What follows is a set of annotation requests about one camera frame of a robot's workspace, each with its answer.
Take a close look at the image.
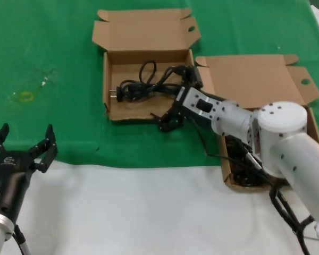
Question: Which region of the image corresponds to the green tablecloth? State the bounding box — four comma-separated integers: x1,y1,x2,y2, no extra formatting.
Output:
0,0,319,171

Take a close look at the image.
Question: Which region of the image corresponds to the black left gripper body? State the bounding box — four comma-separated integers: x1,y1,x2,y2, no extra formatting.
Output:
0,150,36,222

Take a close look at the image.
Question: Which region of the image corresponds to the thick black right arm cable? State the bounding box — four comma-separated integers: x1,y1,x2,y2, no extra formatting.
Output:
268,183,317,255

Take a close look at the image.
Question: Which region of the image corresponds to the black power cable pile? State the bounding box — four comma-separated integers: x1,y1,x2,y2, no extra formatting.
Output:
224,135,272,188

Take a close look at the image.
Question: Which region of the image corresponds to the right arm cable with connector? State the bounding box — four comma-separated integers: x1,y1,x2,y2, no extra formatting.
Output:
188,116,288,186

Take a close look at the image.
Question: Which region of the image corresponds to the brown cardboard box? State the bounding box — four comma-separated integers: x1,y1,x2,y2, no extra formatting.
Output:
195,54,319,193

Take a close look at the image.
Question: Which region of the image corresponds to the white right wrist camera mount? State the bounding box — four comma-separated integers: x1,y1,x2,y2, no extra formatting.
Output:
174,86,224,125

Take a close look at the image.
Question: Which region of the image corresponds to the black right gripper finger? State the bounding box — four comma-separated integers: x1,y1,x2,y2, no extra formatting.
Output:
189,65,204,89
173,65,192,80

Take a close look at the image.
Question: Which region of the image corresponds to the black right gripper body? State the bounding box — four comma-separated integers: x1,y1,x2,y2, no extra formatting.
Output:
199,89,227,103

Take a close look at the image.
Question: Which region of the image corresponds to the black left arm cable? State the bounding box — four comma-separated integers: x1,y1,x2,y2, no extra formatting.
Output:
12,223,32,255

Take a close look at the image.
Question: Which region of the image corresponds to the cardboard box with torn rim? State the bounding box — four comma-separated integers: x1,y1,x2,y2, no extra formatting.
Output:
91,7,202,122

